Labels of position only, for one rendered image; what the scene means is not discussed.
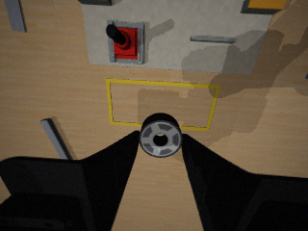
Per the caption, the grey rod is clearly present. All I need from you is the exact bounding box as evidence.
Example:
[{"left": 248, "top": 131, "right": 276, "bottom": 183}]
[{"left": 39, "top": 118, "right": 73, "bottom": 160}]

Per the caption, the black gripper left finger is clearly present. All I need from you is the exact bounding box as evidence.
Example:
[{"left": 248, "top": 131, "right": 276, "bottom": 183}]
[{"left": 0, "top": 130, "right": 140, "bottom": 231}]

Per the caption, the yellow rectangular outline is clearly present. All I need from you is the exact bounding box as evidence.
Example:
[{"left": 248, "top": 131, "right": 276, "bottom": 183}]
[{"left": 106, "top": 79, "right": 220, "bottom": 131}]

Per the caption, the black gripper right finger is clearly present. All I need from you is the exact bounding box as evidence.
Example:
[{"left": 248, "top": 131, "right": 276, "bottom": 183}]
[{"left": 181, "top": 134, "right": 308, "bottom": 231}]

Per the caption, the grey flat bar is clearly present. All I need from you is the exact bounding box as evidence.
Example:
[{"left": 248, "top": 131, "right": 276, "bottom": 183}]
[{"left": 4, "top": 0, "right": 27, "bottom": 33}]

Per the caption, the black wheel with grey hub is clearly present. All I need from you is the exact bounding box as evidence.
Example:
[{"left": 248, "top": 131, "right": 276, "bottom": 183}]
[{"left": 139, "top": 113, "right": 183, "bottom": 158}]

